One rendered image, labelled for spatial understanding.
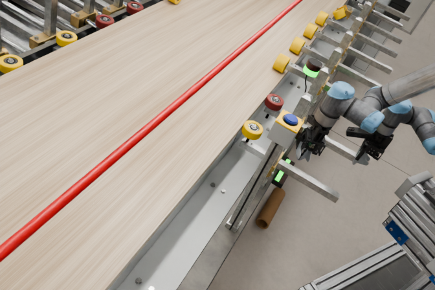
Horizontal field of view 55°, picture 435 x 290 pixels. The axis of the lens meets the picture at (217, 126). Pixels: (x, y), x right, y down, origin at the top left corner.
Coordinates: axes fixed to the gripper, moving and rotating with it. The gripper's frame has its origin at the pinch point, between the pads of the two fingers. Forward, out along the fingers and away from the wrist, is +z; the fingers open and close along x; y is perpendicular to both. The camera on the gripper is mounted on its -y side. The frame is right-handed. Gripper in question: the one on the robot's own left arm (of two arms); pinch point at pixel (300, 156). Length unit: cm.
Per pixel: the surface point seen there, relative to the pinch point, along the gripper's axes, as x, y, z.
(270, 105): -12.2, -27.7, 0.8
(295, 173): 1.8, 1.4, 8.1
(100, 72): -82, -11, 0
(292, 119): -17.5, 25.4, -32.9
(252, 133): -19.5, -3.9, -0.2
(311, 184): 8.6, 3.9, 8.4
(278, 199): 24, -54, 83
